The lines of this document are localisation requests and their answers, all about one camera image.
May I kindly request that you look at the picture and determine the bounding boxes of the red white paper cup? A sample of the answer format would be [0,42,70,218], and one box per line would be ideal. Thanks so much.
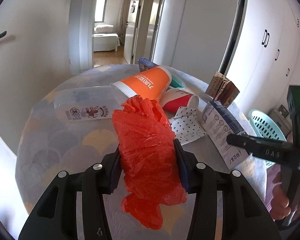
[160,88,199,113]

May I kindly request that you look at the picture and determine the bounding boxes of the white triangle-patterned paper bag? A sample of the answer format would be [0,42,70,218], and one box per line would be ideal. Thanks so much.
[169,107,206,146]

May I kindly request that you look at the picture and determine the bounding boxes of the white bedside cabinet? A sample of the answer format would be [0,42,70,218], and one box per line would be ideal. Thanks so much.
[270,105,292,137]

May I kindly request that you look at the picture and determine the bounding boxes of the white wardrobe with handles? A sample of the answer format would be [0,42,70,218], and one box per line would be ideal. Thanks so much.
[226,0,300,114]

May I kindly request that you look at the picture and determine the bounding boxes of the small blue carton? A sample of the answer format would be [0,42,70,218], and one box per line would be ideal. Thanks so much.
[138,57,158,72]

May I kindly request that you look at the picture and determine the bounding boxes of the clear plastic bottle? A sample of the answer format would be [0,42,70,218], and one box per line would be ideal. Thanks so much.
[54,85,127,122]

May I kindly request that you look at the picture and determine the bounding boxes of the brown paper bag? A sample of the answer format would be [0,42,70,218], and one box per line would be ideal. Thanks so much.
[205,72,239,107]

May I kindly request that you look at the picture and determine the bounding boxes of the mint plastic laundry basket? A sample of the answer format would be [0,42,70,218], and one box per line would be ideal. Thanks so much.
[248,109,287,168]

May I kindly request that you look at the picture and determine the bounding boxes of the far room window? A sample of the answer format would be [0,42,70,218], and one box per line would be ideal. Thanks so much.
[95,0,107,22]

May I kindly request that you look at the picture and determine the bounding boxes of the red plastic bag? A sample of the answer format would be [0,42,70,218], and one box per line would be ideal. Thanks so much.
[112,95,187,230]

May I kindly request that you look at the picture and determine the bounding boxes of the white bed far room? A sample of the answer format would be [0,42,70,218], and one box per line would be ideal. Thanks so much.
[93,23,120,52]

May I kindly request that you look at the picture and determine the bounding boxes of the blue white milk carton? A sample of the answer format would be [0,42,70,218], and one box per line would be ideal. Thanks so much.
[201,101,249,170]

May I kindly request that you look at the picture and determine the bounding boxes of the green packet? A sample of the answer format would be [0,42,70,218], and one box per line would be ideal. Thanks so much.
[170,75,186,88]

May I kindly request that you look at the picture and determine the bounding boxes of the person's right hand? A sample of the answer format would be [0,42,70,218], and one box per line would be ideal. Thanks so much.
[270,171,300,221]

